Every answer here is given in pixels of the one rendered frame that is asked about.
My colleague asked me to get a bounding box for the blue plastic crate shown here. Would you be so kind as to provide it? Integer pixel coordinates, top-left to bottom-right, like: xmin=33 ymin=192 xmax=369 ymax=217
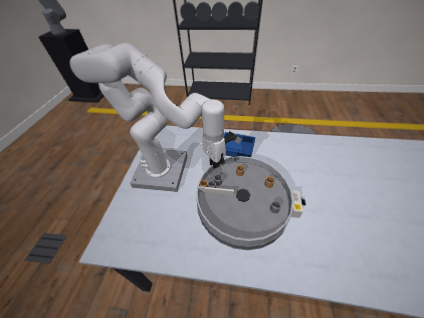
xmin=225 ymin=134 xmax=256 ymax=157

